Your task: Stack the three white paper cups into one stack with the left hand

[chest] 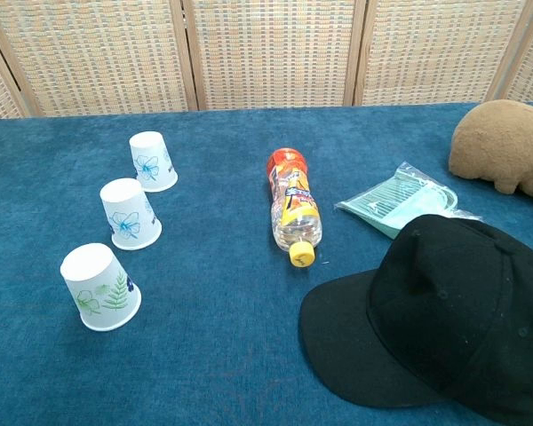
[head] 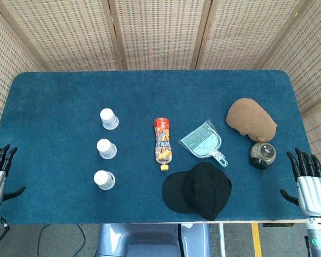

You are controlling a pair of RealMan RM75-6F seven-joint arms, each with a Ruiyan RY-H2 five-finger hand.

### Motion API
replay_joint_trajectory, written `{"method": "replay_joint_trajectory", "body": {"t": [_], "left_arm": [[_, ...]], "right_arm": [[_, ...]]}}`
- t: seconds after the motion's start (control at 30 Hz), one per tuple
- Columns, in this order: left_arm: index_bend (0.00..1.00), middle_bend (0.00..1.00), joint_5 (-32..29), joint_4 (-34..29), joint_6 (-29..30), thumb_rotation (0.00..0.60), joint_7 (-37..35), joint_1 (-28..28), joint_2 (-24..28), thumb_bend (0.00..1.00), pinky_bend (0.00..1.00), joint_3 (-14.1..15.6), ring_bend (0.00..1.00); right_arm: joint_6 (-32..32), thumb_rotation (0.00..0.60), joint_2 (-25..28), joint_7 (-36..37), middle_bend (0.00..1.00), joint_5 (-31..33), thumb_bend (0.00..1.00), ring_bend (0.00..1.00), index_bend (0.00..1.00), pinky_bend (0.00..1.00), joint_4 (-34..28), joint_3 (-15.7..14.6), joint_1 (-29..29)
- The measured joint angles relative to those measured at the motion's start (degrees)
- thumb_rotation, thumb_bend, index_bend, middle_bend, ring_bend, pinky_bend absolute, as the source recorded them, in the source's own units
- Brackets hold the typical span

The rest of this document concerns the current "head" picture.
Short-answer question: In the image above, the woven bamboo screen panel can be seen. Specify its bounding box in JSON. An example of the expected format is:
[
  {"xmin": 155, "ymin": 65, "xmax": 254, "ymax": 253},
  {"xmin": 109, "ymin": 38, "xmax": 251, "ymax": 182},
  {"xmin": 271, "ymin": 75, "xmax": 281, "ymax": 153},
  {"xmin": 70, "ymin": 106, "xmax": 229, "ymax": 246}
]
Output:
[
  {"xmin": 0, "ymin": 0, "xmax": 127, "ymax": 72},
  {"xmin": 0, "ymin": 7, "xmax": 42, "ymax": 129},
  {"xmin": 108, "ymin": 0, "xmax": 212, "ymax": 71},
  {"xmin": 256, "ymin": 0, "xmax": 321, "ymax": 158},
  {"xmin": 190, "ymin": 0, "xmax": 310, "ymax": 71}
]

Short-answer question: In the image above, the round glass jar black lid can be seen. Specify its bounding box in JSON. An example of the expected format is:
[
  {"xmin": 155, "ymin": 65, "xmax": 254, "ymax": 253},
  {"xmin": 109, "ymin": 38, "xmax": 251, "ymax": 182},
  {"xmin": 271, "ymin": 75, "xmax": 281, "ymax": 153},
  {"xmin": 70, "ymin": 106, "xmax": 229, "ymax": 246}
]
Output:
[{"xmin": 250, "ymin": 141, "xmax": 277, "ymax": 170}]

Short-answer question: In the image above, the clear plastic bottle orange label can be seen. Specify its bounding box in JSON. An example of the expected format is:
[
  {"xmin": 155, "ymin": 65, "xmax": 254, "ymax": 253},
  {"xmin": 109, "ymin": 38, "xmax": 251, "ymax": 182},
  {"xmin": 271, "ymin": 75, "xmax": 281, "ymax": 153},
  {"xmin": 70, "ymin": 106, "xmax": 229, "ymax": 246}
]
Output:
[{"xmin": 153, "ymin": 117, "xmax": 173, "ymax": 172}]

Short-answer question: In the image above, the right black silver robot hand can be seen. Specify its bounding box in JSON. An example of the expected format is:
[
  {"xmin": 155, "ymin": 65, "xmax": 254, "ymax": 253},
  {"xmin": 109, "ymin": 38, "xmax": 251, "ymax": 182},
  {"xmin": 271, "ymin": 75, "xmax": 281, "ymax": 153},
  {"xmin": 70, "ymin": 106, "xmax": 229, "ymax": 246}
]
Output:
[{"xmin": 280, "ymin": 147, "xmax": 321, "ymax": 217}]

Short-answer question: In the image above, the white paper cup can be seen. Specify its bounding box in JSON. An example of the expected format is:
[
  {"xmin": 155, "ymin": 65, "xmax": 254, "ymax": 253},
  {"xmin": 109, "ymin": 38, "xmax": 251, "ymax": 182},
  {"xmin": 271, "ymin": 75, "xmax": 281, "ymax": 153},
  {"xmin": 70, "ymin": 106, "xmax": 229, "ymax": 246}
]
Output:
[
  {"xmin": 100, "ymin": 108, "xmax": 119, "ymax": 131},
  {"xmin": 96, "ymin": 138, "xmax": 117, "ymax": 160},
  {"xmin": 94, "ymin": 170, "xmax": 116, "ymax": 191}
]

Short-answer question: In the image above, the black baseball cap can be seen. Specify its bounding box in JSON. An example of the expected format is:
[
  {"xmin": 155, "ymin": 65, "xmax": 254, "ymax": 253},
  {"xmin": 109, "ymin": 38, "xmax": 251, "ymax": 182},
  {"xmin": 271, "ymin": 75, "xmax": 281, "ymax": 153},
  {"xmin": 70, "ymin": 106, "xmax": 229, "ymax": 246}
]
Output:
[{"xmin": 162, "ymin": 161, "xmax": 233, "ymax": 222}]

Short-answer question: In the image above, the blue carpet table mat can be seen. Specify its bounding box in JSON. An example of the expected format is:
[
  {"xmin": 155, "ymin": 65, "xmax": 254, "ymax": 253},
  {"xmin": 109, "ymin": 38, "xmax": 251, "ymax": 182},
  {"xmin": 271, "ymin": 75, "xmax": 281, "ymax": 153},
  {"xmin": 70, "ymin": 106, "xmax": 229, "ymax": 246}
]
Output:
[{"xmin": 0, "ymin": 70, "xmax": 312, "ymax": 225}]

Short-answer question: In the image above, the silver-blue robot torso base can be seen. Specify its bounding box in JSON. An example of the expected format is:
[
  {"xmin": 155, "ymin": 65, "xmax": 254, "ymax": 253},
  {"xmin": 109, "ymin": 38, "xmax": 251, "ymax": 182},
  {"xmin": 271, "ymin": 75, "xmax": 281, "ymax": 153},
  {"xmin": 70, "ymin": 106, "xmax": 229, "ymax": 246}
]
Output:
[{"xmin": 95, "ymin": 223, "xmax": 212, "ymax": 257}]

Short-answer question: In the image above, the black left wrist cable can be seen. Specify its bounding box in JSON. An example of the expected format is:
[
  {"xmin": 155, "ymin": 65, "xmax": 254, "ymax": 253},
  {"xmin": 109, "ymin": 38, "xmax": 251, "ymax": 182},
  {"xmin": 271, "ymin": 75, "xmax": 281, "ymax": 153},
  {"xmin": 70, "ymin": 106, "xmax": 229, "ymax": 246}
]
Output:
[{"xmin": 0, "ymin": 211, "xmax": 11, "ymax": 257}]

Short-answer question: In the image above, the blue floor cable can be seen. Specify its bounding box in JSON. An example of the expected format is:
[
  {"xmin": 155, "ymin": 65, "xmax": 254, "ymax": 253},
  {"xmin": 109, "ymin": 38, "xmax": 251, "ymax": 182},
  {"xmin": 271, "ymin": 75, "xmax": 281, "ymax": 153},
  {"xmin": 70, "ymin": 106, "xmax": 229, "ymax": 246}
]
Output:
[{"xmin": 36, "ymin": 224, "xmax": 86, "ymax": 257}]

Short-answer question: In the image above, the light blue plastic dustpan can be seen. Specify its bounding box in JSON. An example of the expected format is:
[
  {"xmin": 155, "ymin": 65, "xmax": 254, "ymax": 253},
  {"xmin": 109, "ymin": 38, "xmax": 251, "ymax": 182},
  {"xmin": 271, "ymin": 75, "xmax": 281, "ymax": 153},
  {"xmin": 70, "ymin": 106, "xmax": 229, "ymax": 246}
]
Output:
[{"xmin": 178, "ymin": 119, "xmax": 228, "ymax": 168}]

